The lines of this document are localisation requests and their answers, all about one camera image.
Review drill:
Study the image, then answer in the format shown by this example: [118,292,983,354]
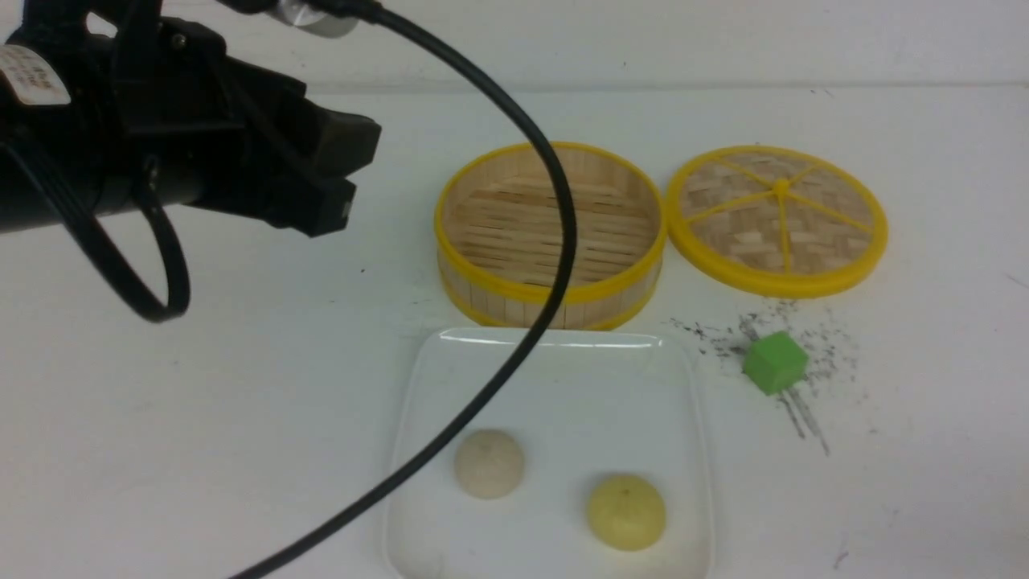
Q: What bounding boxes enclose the white square plate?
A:
[382,331,715,578]

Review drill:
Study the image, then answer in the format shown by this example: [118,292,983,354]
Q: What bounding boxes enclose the woven bamboo steamer lid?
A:
[664,144,889,300]

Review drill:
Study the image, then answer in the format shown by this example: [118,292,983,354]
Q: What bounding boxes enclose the black left camera cable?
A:
[0,0,579,579]

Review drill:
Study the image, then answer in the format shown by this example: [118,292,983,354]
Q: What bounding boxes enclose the bamboo steamer basket yellow rims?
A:
[434,142,666,331]

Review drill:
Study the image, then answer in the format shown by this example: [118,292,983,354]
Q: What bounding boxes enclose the yellow steamed bun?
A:
[586,474,666,551]

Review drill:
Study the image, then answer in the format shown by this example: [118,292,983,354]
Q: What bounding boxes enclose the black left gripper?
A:
[113,16,382,237]

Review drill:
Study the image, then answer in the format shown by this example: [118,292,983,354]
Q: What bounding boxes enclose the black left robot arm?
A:
[2,1,382,236]

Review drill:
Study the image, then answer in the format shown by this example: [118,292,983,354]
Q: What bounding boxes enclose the white steamed bun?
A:
[453,429,526,501]

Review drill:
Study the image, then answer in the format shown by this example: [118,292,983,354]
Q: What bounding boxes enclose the green cube block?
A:
[742,332,810,396]

